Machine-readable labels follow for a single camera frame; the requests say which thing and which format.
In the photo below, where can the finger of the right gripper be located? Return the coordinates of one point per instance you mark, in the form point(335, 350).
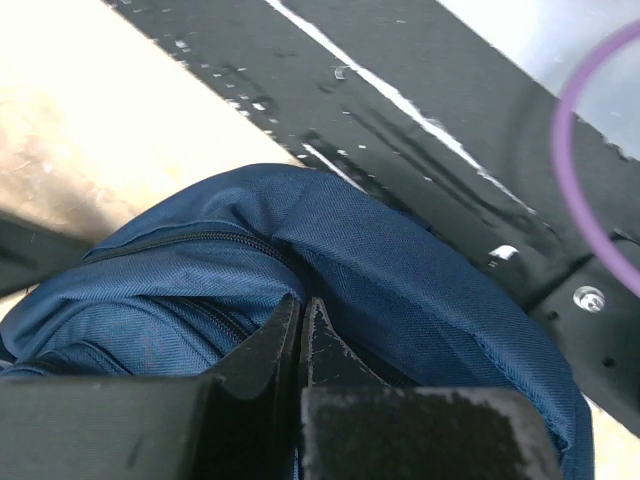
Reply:
point(31, 253)

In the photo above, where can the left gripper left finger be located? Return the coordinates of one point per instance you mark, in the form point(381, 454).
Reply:
point(236, 421)

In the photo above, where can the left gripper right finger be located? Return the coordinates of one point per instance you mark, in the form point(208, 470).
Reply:
point(356, 426)

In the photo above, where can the navy blue school backpack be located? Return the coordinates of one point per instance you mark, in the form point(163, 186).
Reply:
point(187, 281)

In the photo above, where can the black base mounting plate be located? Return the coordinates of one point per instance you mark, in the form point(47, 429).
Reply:
point(407, 101)

